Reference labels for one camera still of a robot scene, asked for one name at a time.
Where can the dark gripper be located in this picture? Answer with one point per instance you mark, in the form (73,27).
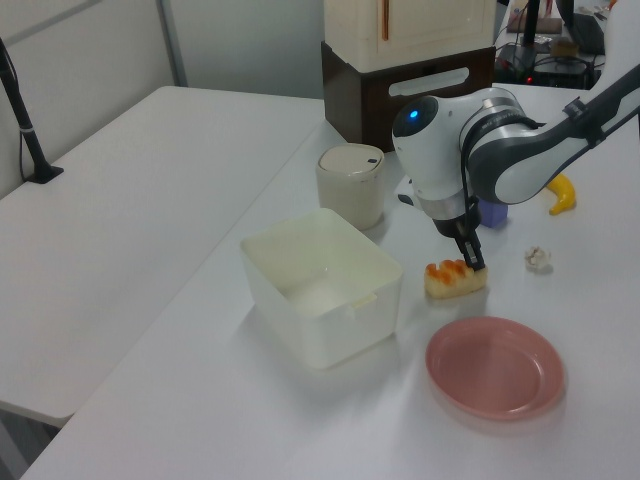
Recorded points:
(457,225)

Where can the orange glazed bread loaf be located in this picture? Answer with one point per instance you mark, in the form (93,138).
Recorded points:
(450,282)

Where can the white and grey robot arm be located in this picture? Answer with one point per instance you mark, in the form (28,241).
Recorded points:
(430,160)

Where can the pink plastic plate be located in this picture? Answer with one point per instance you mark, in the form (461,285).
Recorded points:
(495,370)

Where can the purple foam cube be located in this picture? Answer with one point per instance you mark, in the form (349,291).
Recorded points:
(497,216)

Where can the crumpled white paper ball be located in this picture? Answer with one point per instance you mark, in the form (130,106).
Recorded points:
(537,258)

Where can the yellow banana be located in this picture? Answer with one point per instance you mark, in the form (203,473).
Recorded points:
(562,197)

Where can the cream lidded trash can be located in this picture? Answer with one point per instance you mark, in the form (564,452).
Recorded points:
(350,200)

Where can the cream open plastic box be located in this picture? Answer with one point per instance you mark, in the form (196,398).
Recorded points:
(360,325)

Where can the dark brown drawer unit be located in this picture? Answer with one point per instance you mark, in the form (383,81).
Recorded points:
(360,115)

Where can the black electronic device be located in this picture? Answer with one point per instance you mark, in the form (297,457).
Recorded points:
(560,75)

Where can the small cardboard box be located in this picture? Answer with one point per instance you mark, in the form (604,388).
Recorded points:
(562,48)

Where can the cream cabinet unit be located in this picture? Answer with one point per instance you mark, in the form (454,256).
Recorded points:
(425,25)

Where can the black upright pole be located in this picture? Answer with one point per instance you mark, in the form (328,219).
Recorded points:
(530,25)

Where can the black laptop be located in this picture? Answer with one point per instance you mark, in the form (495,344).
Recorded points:
(590,32)

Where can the black camera pole with clamp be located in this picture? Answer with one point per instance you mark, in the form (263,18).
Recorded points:
(27,135)

